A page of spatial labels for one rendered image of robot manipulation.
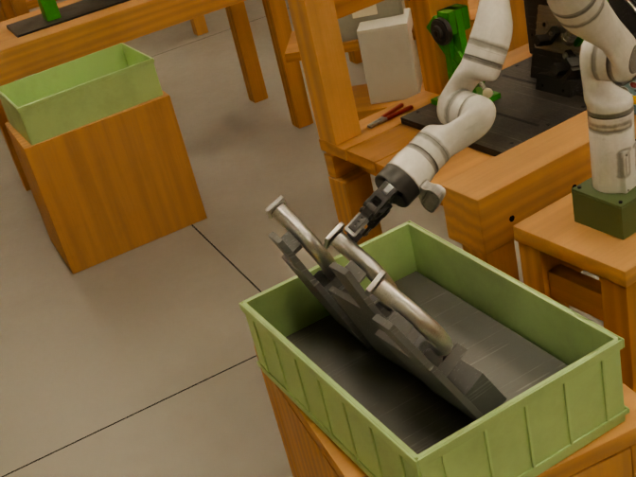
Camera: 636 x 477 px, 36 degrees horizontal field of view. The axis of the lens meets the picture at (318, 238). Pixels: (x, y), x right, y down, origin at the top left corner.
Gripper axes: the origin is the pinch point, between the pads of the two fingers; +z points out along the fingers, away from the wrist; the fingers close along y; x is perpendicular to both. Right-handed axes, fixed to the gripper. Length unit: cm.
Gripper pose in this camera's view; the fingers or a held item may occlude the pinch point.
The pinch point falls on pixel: (347, 238)
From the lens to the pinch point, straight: 162.0
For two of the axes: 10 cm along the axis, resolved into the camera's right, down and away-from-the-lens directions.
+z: -6.7, 7.1, -2.3
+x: 7.4, 6.6, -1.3
